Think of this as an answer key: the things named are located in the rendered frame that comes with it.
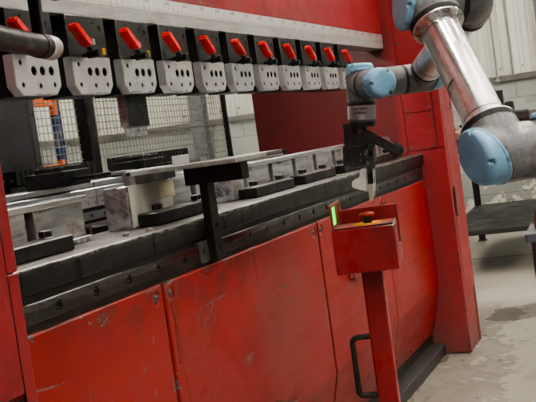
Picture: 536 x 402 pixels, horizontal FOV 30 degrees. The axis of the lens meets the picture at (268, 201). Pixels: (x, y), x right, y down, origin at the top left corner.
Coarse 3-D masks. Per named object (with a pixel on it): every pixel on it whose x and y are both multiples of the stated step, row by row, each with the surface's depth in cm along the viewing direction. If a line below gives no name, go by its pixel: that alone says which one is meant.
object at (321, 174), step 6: (330, 168) 334; (306, 174) 312; (312, 174) 317; (318, 174) 322; (324, 174) 327; (330, 174) 333; (294, 180) 312; (300, 180) 311; (306, 180) 311; (312, 180) 316
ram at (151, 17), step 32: (0, 0) 184; (64, 0) 204; (192, 0) 260; (224, 0) 279; (256, 0) 300; (288, 0) 326; (320, 0) 356; (352, 0) 393; (256, 32) 298; (288, 32) 323
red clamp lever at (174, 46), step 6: (162, 36) 238; (168, 36) 237; (168, 42) 238; (174, 42) 239; (174, 48) 240; (180, 48) 241; (180, 54) 242; (186, 54) 243; (174, 60) 244; (180, 60) 243; (186, 60) 243
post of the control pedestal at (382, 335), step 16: (368, 272) 261; (368, 288) 262; (384, 288) 263; (368, 304) 262; (384, 304) 261; (368, 320) 262; (384, 320) 262; (384, 336) 262; (384, 352) 262; (384, 368) 263; (384, 384) 263; (384, 400) 263; (400, 400) 267
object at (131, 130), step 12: (120, 96) 229; (132, 96) 232; (144, 96) 237; (120, 108) 229; (132, 108) 231; (144, 108) 236; (120, 120) 229; (132, 120) 231; (144, 120) 236; (132, 132) 232; (144, 132) 237
